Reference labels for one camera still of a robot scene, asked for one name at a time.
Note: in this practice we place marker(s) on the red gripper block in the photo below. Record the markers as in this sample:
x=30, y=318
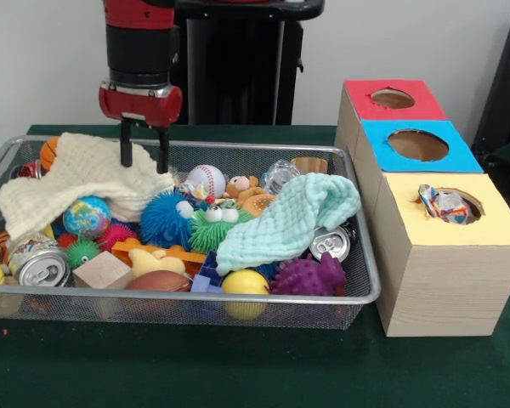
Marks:
x=140, y=104

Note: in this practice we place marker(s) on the cream knitted cloth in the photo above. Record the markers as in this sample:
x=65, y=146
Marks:
x=85, y=174

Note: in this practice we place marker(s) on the blue puffer ball with eyes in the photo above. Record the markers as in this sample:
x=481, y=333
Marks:
x=163, y=221

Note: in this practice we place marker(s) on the plain wooden cube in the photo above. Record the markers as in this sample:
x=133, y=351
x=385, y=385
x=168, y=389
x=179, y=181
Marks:
x=104, y=272

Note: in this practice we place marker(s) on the light teal cloth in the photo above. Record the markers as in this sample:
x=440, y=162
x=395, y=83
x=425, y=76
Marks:
x=280, y=225

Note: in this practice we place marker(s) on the colourful patterned cloth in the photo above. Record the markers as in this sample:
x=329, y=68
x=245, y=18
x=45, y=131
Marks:
x=444, y=206

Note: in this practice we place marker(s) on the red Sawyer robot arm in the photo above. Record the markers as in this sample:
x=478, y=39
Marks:
x=138, y=47

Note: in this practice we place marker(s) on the wooden box with three holes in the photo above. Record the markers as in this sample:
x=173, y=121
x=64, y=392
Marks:
x=450, y=289

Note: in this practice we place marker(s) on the white baseball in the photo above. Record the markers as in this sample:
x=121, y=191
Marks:
x=206, y=178

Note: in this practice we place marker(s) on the globe print ball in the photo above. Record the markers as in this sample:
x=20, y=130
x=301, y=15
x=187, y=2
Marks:
x=87, y=217

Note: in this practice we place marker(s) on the orange toy basketball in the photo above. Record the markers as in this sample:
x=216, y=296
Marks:
x=48, y=155

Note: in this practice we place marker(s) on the green spiky puffer ball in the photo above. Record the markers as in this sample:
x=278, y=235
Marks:
x=208, y=236

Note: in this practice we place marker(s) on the purple spiky ball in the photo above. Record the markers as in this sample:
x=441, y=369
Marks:
x=306, y=276

